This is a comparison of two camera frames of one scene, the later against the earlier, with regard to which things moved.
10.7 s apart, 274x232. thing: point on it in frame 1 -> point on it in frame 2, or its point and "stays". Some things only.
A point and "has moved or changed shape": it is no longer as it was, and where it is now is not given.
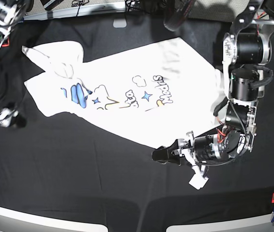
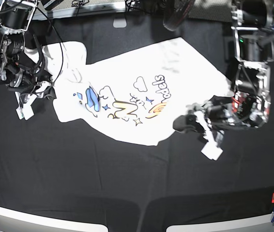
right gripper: (205, 148) -> (217, 109)
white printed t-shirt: (153, 94) has moved or changed shape
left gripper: (4, 117) -> (25, 81)
